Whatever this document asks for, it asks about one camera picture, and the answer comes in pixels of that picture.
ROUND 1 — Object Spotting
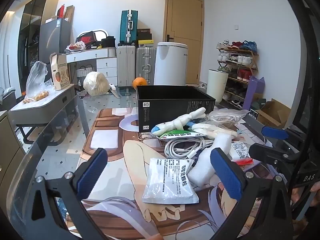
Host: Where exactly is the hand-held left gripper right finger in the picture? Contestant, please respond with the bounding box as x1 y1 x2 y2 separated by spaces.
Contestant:
210 148 293 240

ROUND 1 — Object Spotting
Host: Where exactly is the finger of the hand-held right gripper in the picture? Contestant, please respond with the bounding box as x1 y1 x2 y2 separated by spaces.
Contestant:
248 142 302 168
261 126 306 142

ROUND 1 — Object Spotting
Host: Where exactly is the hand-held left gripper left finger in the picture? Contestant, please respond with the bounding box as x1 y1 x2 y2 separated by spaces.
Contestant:
15 148 108 240

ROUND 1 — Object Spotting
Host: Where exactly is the white foam roll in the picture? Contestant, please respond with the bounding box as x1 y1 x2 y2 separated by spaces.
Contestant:
187 132 233 188

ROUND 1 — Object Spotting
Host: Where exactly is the clear bag of white cords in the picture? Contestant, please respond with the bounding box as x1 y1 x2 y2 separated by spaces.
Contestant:
208 108 250 125

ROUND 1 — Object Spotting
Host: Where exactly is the bag of white rope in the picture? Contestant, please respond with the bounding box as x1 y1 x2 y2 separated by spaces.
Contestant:
192 122 240 140

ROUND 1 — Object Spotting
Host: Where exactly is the green and white packet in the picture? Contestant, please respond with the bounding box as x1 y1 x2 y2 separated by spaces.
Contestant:
159 129 208 140

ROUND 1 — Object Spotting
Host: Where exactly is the black cardboard box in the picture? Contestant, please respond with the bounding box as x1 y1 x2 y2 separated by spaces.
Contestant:
136 85 216 132

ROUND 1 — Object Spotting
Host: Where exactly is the person's right hand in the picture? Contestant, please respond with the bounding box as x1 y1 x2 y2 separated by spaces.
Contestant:
291 181 320 208

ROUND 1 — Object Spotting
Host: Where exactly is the open cardboard box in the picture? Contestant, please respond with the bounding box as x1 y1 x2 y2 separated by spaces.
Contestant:
255 99 292 129

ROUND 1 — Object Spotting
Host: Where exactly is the printed table mat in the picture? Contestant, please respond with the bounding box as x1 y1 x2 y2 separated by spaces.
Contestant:
67 107 275 240

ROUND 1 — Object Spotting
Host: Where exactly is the small white and red packet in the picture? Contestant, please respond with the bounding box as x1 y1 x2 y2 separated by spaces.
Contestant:
230 141 253 166

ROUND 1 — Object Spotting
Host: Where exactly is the purple bag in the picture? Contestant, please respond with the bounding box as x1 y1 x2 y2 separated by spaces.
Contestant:
242 76 265 110

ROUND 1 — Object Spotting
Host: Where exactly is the white printed medicine packet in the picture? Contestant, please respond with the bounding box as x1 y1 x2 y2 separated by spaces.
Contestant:
142 157 200 205

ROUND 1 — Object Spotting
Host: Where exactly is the white plush toy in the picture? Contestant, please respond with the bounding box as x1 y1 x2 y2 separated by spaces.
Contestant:
151 107 207 138

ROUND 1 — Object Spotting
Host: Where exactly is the cream tumbler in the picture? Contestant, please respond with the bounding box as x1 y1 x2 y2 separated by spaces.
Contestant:
207 69 229 103

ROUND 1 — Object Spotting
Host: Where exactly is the wooden shoe rack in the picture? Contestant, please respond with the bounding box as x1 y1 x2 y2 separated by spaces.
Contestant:
216 40 259 109

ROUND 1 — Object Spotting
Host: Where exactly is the grey coffee table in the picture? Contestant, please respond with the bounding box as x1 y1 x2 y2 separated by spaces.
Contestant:
7 84 77 145

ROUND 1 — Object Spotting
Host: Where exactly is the beige cabinet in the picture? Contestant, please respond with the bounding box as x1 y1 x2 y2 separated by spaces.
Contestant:
0 110 25 205

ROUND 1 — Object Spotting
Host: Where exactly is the bagged white yarn ball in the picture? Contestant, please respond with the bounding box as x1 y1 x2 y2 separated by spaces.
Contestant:
83 71 110 97

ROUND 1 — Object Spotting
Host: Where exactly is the white wicker basket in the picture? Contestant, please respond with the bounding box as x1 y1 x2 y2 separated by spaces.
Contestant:
76 66 93 90

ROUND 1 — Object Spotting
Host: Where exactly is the orange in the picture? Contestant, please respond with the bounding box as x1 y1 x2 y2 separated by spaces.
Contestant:
132 77 147 90

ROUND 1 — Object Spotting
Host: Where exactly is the printed fruit carton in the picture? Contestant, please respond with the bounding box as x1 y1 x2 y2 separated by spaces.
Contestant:
49 53 71 91

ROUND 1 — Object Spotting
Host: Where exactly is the clear plastic bag of snacks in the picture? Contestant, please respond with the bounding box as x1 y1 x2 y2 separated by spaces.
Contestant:
22 61 56 105

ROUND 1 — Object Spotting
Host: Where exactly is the white dresser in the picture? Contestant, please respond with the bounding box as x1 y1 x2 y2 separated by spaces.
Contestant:
66 48 118 87

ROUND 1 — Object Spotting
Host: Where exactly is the white suitcase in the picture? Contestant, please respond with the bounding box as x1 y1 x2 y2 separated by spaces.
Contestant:
116 45 137 87

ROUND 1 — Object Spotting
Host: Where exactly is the silver suitcase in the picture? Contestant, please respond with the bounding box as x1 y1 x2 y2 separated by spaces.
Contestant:
136 46 157 85

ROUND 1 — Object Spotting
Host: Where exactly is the white electric kettle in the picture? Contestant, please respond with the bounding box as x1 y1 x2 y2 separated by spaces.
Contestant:
153 42 188 86

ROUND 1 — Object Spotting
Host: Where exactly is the bag of food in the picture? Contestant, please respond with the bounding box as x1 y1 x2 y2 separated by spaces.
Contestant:
66 41 87 52

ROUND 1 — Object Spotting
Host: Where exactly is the black bag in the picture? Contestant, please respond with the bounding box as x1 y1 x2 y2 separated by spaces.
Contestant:
101 36 117 48

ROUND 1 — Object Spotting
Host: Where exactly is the wooden door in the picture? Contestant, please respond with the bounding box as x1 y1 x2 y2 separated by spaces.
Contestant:
162 0 204 84

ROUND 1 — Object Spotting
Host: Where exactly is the red shoe box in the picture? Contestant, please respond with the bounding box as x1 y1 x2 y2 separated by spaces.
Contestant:
76 31 97 46

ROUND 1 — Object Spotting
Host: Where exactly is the grey fridge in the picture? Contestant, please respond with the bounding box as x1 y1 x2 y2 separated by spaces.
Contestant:
39 18 72 64

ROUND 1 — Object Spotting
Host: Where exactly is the white rounded mirror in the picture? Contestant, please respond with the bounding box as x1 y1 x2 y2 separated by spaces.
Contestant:
77 29 108 43

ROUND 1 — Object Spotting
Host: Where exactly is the black flat box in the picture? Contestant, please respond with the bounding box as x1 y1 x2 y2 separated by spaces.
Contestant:
137 28 152 40

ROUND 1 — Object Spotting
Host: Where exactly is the teal suitcase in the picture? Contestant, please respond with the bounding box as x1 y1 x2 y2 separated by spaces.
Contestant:
119 10 139 46

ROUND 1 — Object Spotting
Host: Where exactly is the dark glass wardrobe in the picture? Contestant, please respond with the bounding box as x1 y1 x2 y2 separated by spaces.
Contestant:
17 0 60 93

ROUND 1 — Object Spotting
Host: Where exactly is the brown cardboard carton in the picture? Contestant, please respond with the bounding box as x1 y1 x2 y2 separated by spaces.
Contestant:
64 5 75 22

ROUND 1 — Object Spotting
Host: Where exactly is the white charging cable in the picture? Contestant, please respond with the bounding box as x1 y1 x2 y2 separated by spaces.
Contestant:
164 136 215 159

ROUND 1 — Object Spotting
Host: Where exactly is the metal ball chain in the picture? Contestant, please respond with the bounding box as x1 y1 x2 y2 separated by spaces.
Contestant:
139 131 156 141

